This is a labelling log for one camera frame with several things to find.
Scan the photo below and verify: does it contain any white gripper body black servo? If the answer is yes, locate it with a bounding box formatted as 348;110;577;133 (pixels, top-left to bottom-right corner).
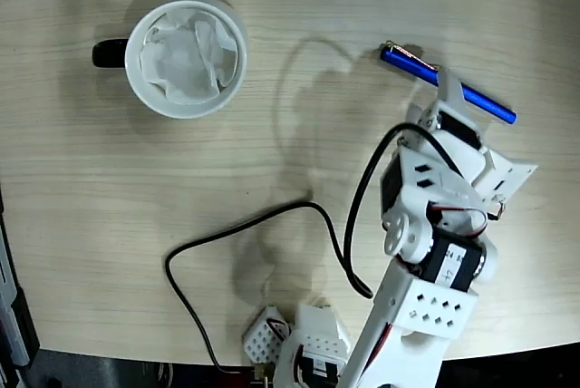
429;101;490;186

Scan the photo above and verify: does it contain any blue pen with metal clip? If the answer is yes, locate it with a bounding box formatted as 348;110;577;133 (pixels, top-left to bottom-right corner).
378;41;518;126

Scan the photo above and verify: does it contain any crumpled white tissue paper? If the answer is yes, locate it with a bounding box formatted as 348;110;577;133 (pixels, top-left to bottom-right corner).
139;7;239;106

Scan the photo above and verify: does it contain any black camera on white mount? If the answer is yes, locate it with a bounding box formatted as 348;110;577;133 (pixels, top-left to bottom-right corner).
470;145;539;221

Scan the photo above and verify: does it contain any black cable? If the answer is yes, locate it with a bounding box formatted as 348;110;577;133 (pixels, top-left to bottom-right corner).
164;122;463;375

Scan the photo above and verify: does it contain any white mug with black handle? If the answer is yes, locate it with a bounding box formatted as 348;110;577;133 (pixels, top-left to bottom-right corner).
92;0;249;121

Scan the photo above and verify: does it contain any gray and black bracket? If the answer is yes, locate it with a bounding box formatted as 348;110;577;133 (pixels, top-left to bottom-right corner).
0;183;43;388

